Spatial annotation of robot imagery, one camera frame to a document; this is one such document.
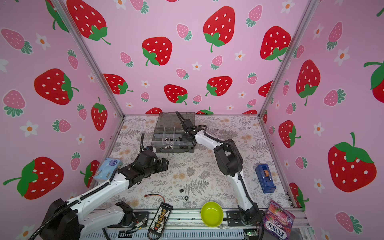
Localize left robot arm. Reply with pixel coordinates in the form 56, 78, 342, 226
30, 146, 169, 240

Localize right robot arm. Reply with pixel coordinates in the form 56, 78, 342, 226
176, 111, 265, 226

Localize grey compartment organizer box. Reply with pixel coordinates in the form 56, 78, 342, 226
152, 113, 195, 154

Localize blue tissue pack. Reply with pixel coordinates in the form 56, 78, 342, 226
94, 158, 123, 182

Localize black battery charger board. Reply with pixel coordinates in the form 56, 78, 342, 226
147, 203, 173, 240

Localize lime green bowl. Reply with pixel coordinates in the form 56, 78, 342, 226
201, 202, 224, 228

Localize blue box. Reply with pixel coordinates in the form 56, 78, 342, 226
255, 164, 277, 194

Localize purple Fox's candy bag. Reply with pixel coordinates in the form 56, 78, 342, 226
263, 200, 296, 240

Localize red black wire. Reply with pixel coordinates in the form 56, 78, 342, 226
144, 194, 166, 204

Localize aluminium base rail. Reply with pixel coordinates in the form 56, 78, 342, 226
81, 209, 317, 240

